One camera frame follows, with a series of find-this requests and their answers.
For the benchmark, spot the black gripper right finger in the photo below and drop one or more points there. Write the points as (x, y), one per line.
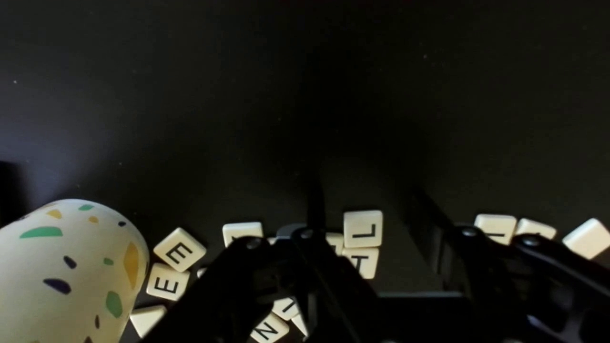
(507, 286)

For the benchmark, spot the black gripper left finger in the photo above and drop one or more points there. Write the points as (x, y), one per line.
(221, 292)

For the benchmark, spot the cream letter tile L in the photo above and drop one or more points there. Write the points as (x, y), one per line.
(362, 229)

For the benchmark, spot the cream letter tile E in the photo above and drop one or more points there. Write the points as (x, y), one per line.
(168, 283)
(179, 250)

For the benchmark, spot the cream letter tile N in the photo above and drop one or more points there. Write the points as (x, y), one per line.
(269, 328)

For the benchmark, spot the cream letter tile J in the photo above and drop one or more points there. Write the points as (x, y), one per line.
(495, 227)

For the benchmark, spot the cream letter tile T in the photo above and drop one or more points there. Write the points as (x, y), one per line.
(364, 262)

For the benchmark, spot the confetti print paper cup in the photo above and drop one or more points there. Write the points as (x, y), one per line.
(63, 286)

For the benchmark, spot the blank cream tile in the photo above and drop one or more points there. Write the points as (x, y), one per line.
(147, 317)

